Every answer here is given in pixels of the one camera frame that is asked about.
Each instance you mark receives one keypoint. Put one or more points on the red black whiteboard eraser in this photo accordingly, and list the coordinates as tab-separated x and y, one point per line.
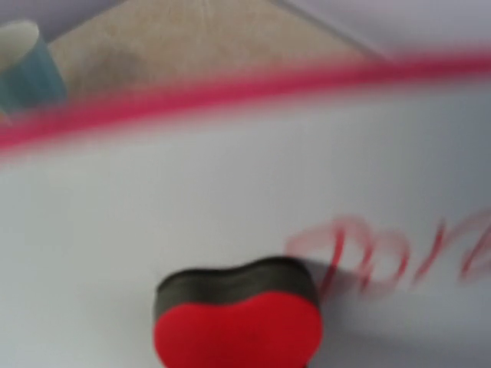
265	313

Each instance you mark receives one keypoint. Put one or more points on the pink framed whiteboard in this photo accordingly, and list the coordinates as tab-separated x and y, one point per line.
376	177

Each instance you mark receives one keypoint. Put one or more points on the light blue ceramic mug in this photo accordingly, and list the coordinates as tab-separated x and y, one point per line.
29	76

